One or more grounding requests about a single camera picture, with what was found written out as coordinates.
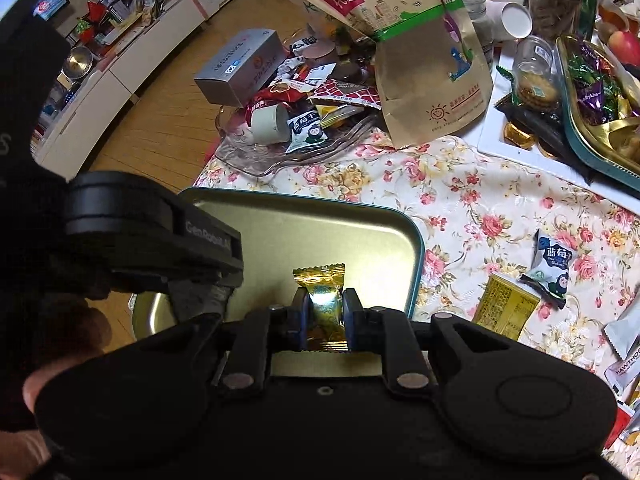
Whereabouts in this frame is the grey glass jar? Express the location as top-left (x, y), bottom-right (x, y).
top-left (456, 0), bottom-right (491, 57)

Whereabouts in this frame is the gold candy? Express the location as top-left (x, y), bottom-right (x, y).
top-left (292, 262), bottom-right (351, 355)

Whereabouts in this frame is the small white paper cup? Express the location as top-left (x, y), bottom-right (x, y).
top-left (249, 104), bottom-right (292, 145)

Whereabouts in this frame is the yellow snack packet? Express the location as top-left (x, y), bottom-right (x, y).
top-left (471, 274), bottom-right (542, 342)

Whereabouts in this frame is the red yellow fruit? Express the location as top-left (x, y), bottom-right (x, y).
top-left (606, 29), bottom-right (640, 67)

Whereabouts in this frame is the clear jar of biscuits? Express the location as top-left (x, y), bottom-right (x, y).
top-left (510, 36), bottom-right (562, 112)

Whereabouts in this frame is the metal pot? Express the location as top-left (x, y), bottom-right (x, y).
top-left (64, 44), bottom-right (95, 81)

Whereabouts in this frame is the person's left hand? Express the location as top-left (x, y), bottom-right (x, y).
top-left (0, 304), bottom-right (112, 478)

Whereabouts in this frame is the black candy wrapper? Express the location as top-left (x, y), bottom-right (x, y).
top-left (519, 274), bottom-right (567, 309)

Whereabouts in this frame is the teal gold candy tray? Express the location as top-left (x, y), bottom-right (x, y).
top-left (555, 34), bottom-right (640, 182)

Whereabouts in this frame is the white blue snack packet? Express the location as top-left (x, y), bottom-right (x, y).
top-left (529, 229), bottom-right (577, 301)

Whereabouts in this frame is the grey white snack packet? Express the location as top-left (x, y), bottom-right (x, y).
top-left (603, 307), bottom-right (640, 361)

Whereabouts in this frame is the pile of foil wrapped candies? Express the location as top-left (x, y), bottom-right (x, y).
top-left (566, 40), bottom-right (640, 127)

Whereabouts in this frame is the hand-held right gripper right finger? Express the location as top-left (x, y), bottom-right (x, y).
top-left (344, 287), bottom-right (512, 400)

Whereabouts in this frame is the glass jar with wooden lid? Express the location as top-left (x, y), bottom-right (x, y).
top-left (526, 0), bottom-right (584, 42)

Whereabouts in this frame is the pile of assorted snack packets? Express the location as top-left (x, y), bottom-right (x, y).
top-left (244, 35), bottom-right (386, 156)

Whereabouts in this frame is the teal metal tin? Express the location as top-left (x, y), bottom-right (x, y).
top-left (131, 186), bottom-right (427, 378)

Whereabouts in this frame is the green drink can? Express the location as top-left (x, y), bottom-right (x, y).
top-left (566, 0), bottom-right (602, 42)

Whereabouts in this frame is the white low cabinet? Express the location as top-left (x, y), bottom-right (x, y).
top-left (31, 0), bottom-right (207, 177)

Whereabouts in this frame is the floral tablecloth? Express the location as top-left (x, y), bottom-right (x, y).
top-left (192, 129), bottom-right (640, 463)

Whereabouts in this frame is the large brown paper snack bag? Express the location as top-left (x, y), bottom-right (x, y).
top-left (276, 0), bottom-right (494, 150)

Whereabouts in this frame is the grey cardboard box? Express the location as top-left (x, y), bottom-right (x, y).
top-left (193, 29), bottom-right (289, 109)

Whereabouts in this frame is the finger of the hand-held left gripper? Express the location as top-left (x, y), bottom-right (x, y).
top-left (167, 278), bottom-right (239, 326)

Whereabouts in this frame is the white rectangular tray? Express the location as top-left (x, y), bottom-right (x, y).
top-left (476, 37), bottom-right (640, 187)

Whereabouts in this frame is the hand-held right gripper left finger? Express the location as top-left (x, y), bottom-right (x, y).
top-left (134, 287), bottom-right (311, 398)

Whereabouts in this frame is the white printed snack packet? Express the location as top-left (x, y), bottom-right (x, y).
top-left (603, 346), bottom-right (640, 397)

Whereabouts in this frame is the gold foil chocolate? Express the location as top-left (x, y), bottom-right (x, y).
top-left (501, 121), bottom-right (537, 150)

